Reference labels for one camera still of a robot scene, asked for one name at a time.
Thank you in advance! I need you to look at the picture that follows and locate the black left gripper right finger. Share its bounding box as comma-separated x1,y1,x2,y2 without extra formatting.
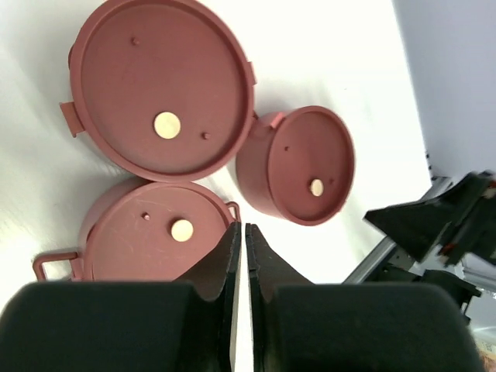
246,224,483,371

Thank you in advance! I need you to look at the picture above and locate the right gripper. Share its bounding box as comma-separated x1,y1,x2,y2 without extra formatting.
364,171,495,266

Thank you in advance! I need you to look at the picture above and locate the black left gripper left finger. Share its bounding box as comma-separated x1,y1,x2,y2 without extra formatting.
1,222,240,371

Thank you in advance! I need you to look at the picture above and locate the dark red lid back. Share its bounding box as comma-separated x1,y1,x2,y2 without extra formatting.
81,181,233,282

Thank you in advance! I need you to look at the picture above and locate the pink lunch container with handle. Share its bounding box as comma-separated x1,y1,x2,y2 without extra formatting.
236,111,291,219

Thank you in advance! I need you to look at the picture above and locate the dark red lunch container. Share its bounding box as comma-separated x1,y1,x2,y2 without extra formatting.
59,0,257,183

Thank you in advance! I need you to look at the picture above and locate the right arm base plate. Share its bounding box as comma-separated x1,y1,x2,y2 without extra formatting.
367,259,484,322

